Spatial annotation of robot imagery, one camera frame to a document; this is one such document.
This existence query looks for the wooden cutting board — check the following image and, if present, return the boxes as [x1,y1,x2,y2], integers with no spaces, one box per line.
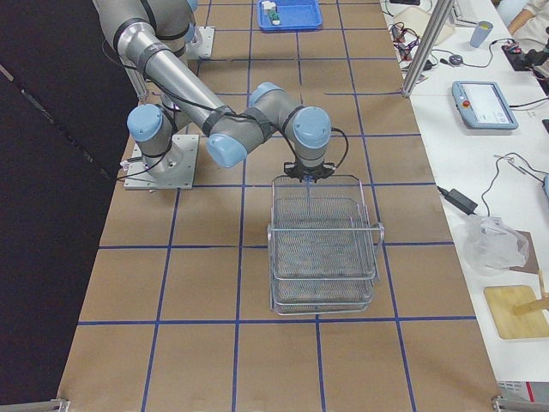
[484,285,548,340]

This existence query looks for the wire mesh shelf rack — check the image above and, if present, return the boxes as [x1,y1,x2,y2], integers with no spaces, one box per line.
[267,175,384,315]

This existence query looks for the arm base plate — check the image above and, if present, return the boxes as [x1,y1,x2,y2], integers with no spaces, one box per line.
[124,134,200,191]
[185,26,215,60]

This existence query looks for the blue cup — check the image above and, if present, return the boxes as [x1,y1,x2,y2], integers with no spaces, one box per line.
[469,21,493,48]

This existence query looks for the clear plastic bag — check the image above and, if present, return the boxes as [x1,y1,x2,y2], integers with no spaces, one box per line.
[463,215,530,270]

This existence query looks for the beige plastic tray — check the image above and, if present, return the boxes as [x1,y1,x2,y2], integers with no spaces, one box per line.
[394,6,455,45]

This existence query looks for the blue teach pendant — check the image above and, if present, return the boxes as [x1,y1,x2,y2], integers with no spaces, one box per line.
[451,81,519,130]

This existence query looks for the round grey puck device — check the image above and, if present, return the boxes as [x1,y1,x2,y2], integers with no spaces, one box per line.
[447,54,463,67]

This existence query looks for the aluminium frame post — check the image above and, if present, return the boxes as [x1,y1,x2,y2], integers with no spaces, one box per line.
[401,0,455,98]

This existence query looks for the green relay socket module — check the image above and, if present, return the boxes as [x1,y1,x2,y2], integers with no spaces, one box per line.
[267,9,281,26]

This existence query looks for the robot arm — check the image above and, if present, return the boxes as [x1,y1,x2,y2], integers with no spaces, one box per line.
[94,1,337,180]

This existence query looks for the blue plastic tray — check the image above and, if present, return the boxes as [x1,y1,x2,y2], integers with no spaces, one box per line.
[256,0,323,32]

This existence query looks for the black power adapter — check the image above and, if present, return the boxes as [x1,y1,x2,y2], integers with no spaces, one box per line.
[438,187,478,215]

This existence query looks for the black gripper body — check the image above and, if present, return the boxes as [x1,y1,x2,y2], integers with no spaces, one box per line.
[283,160,335,182]

